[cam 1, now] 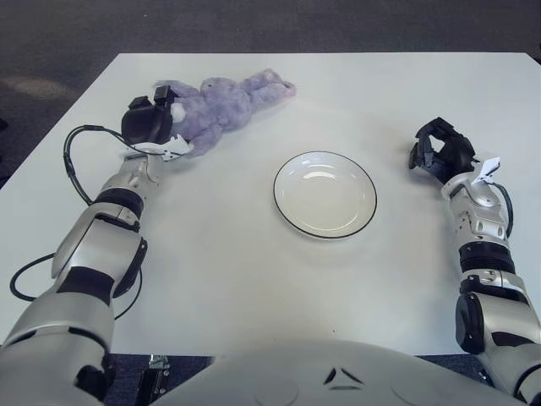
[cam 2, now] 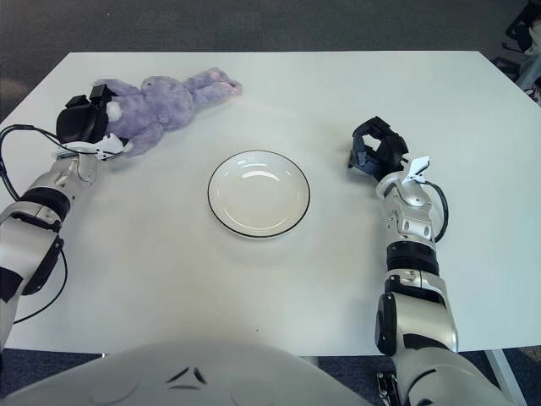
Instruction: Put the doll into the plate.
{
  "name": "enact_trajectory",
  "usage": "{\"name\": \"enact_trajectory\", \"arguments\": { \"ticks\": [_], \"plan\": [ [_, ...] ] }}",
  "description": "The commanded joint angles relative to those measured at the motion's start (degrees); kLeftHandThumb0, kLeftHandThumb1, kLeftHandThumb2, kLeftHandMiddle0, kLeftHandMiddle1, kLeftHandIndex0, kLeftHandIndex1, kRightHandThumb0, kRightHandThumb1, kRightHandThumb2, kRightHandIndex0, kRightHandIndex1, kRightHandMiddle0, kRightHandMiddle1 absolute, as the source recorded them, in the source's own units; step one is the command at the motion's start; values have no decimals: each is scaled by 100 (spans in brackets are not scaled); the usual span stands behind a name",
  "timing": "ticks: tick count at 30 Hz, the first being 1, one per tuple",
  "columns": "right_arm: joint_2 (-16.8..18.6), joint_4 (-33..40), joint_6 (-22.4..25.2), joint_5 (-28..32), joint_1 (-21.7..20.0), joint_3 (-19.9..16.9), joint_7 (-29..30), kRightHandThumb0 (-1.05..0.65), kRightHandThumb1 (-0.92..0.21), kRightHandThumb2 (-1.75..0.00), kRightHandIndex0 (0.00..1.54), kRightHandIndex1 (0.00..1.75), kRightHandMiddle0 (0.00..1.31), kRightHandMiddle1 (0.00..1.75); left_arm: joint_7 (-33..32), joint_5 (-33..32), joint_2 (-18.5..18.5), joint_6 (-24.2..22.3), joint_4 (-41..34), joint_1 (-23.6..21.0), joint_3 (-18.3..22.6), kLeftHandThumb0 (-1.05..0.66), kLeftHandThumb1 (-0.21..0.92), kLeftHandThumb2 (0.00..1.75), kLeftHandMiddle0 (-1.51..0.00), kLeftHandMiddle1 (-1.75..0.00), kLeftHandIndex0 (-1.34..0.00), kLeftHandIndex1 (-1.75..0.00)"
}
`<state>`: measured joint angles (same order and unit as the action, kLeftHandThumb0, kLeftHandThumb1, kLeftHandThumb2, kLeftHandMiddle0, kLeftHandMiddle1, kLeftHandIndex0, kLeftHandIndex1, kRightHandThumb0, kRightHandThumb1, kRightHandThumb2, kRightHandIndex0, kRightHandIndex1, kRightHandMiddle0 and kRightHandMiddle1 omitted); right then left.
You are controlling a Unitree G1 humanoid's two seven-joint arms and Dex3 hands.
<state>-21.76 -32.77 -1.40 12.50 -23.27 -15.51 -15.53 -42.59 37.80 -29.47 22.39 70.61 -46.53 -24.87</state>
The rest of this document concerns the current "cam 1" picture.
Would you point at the purple plush bunny doll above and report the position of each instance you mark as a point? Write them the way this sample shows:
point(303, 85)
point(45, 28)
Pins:
point(228, 105)

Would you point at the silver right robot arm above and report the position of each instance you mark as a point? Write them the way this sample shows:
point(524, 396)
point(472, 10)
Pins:
point(482, 228)

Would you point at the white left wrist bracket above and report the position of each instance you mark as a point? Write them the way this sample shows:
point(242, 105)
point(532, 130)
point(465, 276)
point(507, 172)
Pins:
point(175, 146)

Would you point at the metal table leg bracket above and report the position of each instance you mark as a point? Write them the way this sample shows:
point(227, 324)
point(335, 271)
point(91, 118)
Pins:
point(157, 363)

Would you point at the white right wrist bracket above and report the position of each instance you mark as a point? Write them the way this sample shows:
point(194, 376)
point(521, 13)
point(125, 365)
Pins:
point(490, 166)

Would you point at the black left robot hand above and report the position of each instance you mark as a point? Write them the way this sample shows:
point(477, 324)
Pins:
point(143, 124)

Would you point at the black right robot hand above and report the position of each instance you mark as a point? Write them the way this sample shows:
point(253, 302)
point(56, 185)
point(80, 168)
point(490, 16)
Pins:
point(456, 156)

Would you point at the white plate with black rim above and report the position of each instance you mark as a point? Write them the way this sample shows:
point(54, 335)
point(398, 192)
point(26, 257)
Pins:
point(325, 196)

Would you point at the grey robot torso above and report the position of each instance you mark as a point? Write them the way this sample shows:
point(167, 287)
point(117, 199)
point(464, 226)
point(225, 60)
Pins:
point(296, 372)

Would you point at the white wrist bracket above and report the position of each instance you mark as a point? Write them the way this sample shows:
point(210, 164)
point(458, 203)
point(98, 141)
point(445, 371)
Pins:
point(175, 146)
point(490, 166)

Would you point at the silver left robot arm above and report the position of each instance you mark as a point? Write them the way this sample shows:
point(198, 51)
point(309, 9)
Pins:
point(93, 237)

